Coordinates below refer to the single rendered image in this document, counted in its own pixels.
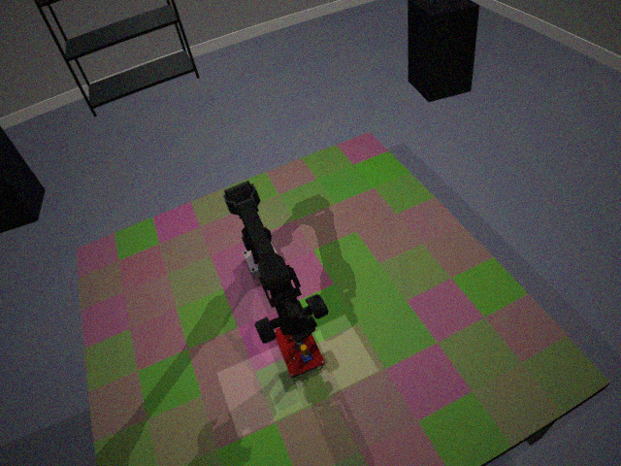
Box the red circuit board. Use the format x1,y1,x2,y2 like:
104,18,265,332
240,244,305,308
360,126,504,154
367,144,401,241
274,328,325,379

